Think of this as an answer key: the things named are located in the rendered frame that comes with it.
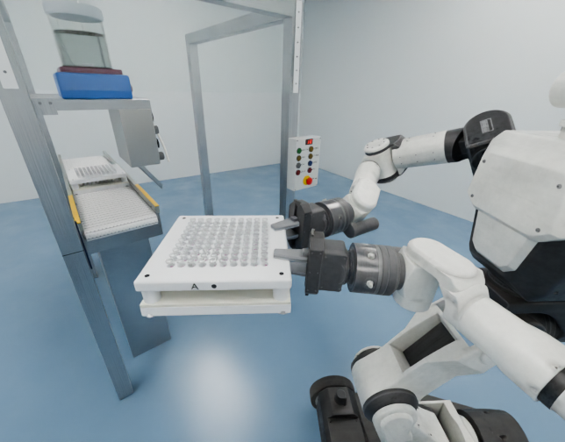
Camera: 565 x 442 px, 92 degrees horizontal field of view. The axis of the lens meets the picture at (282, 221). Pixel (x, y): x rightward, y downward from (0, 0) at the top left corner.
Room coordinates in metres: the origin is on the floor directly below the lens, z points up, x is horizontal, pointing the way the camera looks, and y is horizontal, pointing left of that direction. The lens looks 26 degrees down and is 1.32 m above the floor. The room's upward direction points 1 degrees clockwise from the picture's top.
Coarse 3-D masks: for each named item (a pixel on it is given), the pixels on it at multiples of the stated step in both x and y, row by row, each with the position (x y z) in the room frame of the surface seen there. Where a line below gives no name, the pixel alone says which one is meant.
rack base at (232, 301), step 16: (144, 304) 0.33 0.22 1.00; (160, 304) 0.33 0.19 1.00; (176, 304) 0.33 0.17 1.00; (192, 304) 0.33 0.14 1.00; (208, 304) 0.33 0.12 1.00; (224, 304) 0.34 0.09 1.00; (240, 304) 0.34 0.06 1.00; (256, 304) 0.34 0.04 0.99; (272, 304) 0.34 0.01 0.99; (288, 304) 0.34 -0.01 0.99
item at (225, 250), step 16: (208, 224) 0.51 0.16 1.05; (224, 224) 0.51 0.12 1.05; (240, 224) 0.51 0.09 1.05; (256, 224) 0.52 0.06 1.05; (192, 240) 0.44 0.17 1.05; (208, 240) 0.44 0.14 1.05; (240, 240) 0.45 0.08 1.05; (256, 240) 0.45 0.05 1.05; (192, 256) 0.39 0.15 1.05; (224, 256) 0.39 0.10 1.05; (256, 256) 0.40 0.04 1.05
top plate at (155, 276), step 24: (192, 216) 0.57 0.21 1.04; (216, 216) 0.57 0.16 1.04; (240, 216) 0.57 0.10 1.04; (264, 216) 0.58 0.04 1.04; (168, 240) 0.45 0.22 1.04; (288, 264) 0.38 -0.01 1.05; (144, 288) 0.33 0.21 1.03; (168, 288) 0.33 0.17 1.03; (216, 288) 0.34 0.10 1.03; (240, 288) 0.34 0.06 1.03; (264, 288) 0.34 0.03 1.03; (288, 288) 0.34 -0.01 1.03
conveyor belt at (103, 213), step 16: (64, 160) 1.85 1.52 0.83; (80, 160) 1.86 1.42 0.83; (96, 160) 1.87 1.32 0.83; (96, 192) 1.26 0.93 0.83; (112, 192) 1.27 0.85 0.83; (128, 192) 1.27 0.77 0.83; (80, 208) 1.07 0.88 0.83; (96, 208) 1.07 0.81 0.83; (112, 208) 1.07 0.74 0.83; (128, 208) 1.08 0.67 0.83; (144, 208) 1.08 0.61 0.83; (96, 224) 0.92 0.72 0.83; (112, 224) 0.93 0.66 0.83; (128, 224) 0.95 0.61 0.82; (144, 224) 0.99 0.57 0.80
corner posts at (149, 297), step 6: (144, 294) 0.33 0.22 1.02; (150, 294) 0.33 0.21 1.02; (156, 294) 0.34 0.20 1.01; (276, 294) 0.35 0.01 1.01; (282, 294) 0.34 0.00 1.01; (288, 294) 0.35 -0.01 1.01; (144, 300) 0.33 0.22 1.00; (150, 300) 0.33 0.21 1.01; (156, 300) 0.34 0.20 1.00; (282, 300) 0.34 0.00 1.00
